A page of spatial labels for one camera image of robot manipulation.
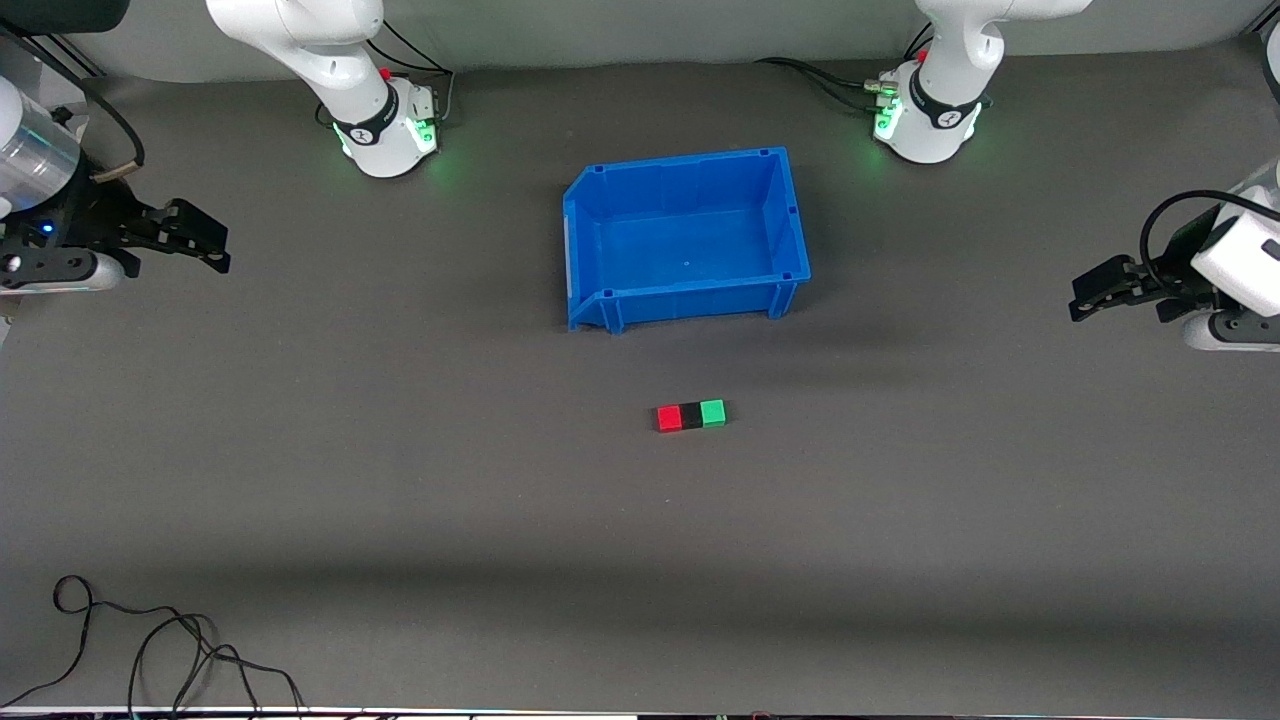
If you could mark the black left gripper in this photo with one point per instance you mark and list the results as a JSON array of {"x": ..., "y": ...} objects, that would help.
[{"x": 1166, "y": 281}]

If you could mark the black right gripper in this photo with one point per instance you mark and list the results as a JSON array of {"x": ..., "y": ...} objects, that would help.
[{"x": 92, "y": 226}]

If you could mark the small green cube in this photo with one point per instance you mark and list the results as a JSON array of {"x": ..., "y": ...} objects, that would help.
[{"x": 713, "y": 413}]

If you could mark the small red cube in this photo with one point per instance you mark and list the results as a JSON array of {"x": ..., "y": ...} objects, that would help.
[{"x": 669, "y": 418}]

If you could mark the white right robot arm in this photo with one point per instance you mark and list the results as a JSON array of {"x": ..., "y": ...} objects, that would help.
[{"x": 330, "y": 60}]

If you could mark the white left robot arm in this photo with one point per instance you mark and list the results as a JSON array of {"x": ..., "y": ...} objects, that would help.
[{"x": 950, "y": 50}]

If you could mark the small black cube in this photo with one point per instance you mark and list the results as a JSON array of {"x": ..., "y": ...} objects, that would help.
[{"x": 691, "y": 416}]

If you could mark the blue plastic storage bin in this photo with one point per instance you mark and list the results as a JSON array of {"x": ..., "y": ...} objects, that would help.
[{"x": 690, "y": 250}]

